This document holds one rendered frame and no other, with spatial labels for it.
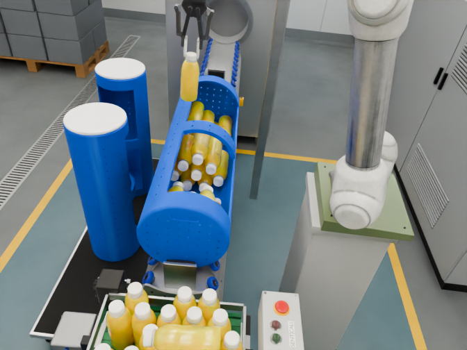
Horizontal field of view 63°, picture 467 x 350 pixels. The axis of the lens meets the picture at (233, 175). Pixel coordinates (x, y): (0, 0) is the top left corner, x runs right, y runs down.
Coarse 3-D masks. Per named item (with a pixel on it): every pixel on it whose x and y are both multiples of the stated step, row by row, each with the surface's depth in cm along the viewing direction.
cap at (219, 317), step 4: (220, 308) 100; (216, 312) 99; (220, 312) 99; (224, 312) 100; (216, 316) 99; (220, 316) 99; (224, 316) 99; (216, 320) 98; (220, 320) 98; (224, 320) 98; (220, 324) 98
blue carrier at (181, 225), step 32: (224, 96) 180; (192, 128) 138; (160, 160) 133; (160, 192) 114; (192, 192) 112; (224, 192) 145; (160, 224) 112; (192, 224) 111; (224, 224) 112; (160, 256) 121; (192, 256) 120
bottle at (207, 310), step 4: (200, 300) 105; (216, 300) 104; (200, 304) 105; (204, 304) 104; (208, 304) 103; (212, 304) 103; (216, 304) 105; (200, 308) 104; (204, 308) 104; (208, 308) 103; (212, 308) 104; (216, 308) 105; (204, 312) 104; (208, 312) 104; (212, 312) 104; (204, 316) 105; (208, 316) 104
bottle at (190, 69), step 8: (184, 64) 137; (192, 64) 136; (184, 72) 138; (192, 72) 138; (184, 80) 140; (192, 80) 140; (184, 88) 142; (192, 88) 142; (184, 96) 144; (192, 96) 144
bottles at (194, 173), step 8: (208, 112) 176; (208, 120) 172; (224, 120) 176; (224, 128) 170; (224, 152) 157; (176, 160) 148; (224, 160) 153; (176, 168) 146; (192, 168) 146; (200, 168) 146; (224, 168) 149; (176, 176) 145; (184, 176) 150; (192, 176) 145; (200, 176) 145; (208, 176) 151; (216, 176) 146; (224, 176) 148; (184, 184) 147; (192, 184) 151; (200, 184) 149; (208, 184) 150; (216, 184) 147; (216, 200) 136
